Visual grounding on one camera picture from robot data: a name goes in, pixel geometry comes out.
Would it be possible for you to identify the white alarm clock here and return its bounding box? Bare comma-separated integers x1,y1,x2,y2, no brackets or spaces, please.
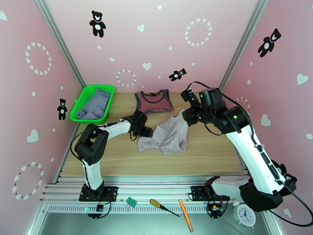
232,199,257,230

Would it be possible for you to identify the perforated metal tray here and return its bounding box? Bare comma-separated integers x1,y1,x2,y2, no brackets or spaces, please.
24,203,279,235

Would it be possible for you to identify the aluminium rail base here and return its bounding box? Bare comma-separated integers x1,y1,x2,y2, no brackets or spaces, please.
39,175,252,206

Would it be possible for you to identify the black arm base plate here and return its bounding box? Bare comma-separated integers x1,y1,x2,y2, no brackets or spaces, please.
191,185,212,202
79,186,119,202

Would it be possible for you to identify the pale pink garment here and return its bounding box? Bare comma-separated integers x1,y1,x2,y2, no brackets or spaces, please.
137,109,188,156

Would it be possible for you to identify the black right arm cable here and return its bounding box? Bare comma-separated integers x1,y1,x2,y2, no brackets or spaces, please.
187,81,313,221

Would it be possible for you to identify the yellow handled screwdriver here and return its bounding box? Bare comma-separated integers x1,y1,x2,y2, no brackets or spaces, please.
149,199,180,217

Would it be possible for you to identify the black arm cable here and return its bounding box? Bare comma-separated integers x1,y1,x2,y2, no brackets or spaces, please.
70,126,103,167
187,81,313,221

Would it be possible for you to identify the green plastic basket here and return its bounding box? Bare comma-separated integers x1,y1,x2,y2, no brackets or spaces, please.
69,84,115,125

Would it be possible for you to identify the black bear wall sticker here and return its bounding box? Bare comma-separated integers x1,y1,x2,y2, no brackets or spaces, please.
283,173,298,190
57,98,68,121
271,159,287,179
257,28,282,58
89,10,107,38
168,68,187,82

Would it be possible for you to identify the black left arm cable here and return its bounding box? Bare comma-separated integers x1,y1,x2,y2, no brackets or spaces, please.
70,126,103,167

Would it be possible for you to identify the red tank top navy trim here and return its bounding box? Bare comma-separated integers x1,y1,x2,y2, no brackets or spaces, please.
134,89,175,116

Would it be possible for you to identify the lavender grey garment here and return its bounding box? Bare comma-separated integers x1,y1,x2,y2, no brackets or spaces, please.
76,88,111,121

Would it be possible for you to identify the orange pen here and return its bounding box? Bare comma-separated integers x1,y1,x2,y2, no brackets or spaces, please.
179,199,194,233

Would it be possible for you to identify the aluminium frame post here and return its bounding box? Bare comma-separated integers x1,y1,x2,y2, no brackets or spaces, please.
218,0,271,91
33,0,87,89

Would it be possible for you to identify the green binder clip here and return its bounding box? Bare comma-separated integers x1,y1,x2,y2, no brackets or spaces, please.
125,196,137,213

